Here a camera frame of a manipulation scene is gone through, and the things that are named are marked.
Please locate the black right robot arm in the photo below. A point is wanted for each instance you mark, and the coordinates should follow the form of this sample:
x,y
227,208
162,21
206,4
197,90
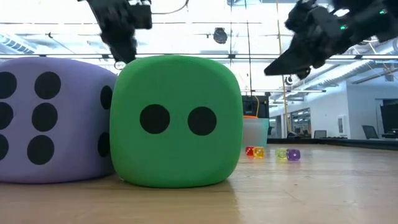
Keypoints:
x,y
373,18

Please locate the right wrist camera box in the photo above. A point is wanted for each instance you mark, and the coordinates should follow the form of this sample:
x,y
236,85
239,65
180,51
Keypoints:
x,y
326,23

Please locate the large dark display panel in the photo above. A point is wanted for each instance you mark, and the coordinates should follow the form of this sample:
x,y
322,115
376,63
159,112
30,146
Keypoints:
x,y
390,118

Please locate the black ceiling spotlight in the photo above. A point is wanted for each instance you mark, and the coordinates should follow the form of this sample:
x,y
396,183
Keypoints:
x,y
289,81
220,35

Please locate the small yellow-green transparent die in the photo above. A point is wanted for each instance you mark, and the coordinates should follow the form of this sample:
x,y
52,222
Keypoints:
x,y
281,153

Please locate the black office chair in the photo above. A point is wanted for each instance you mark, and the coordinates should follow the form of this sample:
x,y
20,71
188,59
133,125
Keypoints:
x,y
320,134
370,132

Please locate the black computer case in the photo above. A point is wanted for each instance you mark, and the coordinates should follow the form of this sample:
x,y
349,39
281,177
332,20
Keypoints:
x,y
255,105

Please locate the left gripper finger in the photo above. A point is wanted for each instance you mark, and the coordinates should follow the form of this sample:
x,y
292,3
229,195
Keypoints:
x,y
113,46
129,49

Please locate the small purple transparent die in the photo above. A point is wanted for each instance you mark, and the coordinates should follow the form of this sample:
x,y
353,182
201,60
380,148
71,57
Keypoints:
x,y
293,154

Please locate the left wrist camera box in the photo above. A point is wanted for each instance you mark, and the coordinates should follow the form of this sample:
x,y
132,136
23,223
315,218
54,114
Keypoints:
x,y
140,15

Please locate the teal translucent plastic bin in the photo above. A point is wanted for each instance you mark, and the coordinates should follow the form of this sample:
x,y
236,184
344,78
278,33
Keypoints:
x,y
255,133

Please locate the small orange transparent die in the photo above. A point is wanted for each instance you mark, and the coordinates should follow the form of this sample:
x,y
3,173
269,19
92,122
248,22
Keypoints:
x,y
258,152

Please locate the small red transparent die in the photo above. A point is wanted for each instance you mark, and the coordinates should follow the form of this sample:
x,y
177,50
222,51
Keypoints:
x,y
249,151

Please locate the green foam die black pips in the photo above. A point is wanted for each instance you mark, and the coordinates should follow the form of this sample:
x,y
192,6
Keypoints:
x,y
174,155

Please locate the purple foam die black pips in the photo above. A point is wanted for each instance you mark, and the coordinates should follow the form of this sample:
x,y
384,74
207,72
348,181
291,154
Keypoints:
x,y
62,124

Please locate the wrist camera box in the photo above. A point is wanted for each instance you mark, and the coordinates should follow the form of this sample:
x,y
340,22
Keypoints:
x,y
326,23
140,15

